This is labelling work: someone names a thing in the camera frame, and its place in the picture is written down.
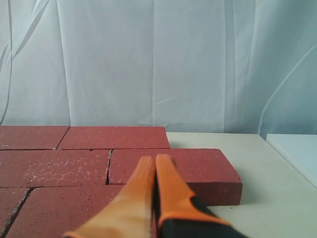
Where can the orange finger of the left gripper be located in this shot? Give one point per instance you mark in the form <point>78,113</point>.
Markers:
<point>129,214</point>

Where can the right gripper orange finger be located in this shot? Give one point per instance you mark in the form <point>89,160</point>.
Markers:
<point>181,212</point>

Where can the red brick diagonal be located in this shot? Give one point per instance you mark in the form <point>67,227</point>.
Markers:
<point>11,200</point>

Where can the red brick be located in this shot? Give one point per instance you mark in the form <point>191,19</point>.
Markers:
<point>45,168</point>
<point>48,212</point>
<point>207,172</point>
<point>115,137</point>
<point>31,137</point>

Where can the white board at right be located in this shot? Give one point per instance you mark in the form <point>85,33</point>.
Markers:
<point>300,150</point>

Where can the grey backdrop cloth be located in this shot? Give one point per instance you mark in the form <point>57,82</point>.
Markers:
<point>229,66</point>

